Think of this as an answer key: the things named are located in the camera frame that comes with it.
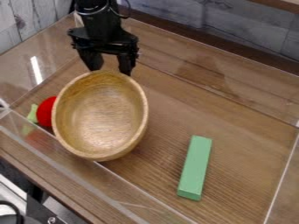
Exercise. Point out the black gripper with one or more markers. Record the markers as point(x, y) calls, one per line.
point(120, 43)

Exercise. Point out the wooden bowl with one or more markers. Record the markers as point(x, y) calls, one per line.
point(100, 115)

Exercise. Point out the red plush strawberry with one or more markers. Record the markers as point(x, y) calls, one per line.
point(40, 113)

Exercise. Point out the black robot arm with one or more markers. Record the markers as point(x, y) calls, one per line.
point(101, 35)

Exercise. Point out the green rectangular block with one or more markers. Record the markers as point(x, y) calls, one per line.
point(193, 169)

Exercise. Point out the clear acrylic enclosure wall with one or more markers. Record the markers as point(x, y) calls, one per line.
point(84, 186)

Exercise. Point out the black metal stand bracket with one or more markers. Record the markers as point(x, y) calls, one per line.
point(36, 209)

